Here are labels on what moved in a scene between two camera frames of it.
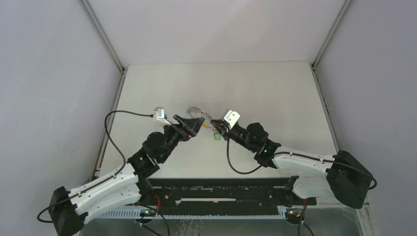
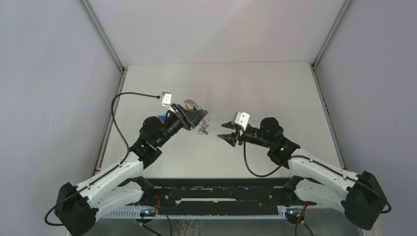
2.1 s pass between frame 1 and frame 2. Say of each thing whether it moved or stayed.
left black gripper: moved
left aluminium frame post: stayed
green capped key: moved
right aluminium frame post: stayed
